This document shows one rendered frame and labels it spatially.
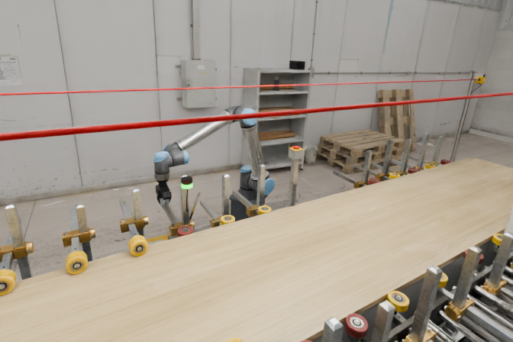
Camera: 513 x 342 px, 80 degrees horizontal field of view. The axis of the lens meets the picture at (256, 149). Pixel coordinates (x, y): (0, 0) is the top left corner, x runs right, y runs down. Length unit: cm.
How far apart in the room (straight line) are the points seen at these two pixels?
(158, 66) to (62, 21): 107
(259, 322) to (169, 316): 33
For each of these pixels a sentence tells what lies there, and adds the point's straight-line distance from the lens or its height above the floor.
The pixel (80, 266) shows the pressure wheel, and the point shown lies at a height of 93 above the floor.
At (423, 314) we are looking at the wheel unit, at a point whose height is 97.
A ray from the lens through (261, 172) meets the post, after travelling 192.
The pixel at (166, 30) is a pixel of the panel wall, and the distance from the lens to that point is 422.
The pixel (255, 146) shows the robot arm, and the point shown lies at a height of 114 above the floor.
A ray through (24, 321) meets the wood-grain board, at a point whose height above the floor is 90.
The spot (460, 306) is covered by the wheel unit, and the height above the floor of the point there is 88.
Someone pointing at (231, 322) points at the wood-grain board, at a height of 90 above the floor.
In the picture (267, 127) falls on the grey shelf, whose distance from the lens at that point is 491.
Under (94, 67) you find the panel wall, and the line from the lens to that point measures 413.
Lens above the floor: 184
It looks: 18 degrees down
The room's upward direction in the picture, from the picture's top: 2 degrees clockwise
